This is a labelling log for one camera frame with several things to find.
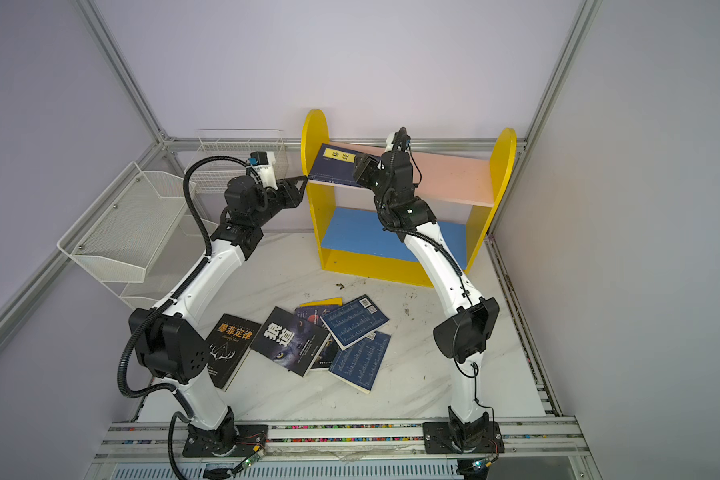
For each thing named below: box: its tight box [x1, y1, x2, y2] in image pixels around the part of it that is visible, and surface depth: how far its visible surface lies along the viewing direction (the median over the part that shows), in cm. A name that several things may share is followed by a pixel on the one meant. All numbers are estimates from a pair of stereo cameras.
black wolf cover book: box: [249, 306, 331, 377], surface depth 90 cm
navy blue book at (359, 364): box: [328, 331, 391, 395], surface depth 86 cm
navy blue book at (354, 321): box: [319, 294, 390, 351], surface depth 93 cm
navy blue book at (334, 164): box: [308, 143, 361, 187], surface depth 81 cm
